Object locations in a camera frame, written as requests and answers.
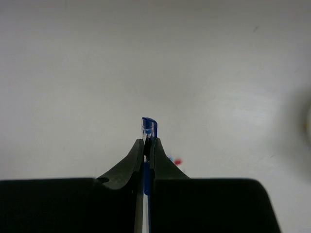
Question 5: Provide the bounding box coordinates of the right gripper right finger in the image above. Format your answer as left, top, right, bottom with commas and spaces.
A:
150, 138, 280, 233

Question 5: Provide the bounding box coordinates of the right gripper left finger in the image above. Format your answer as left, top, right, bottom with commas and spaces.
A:
0, 139, 144, 233

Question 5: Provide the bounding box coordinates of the blue ballpoint pen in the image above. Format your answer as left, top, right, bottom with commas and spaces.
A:
141, 117, 157, 233

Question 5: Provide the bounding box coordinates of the red capped white marker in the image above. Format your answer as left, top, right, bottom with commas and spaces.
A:
174, 159, 183, 166

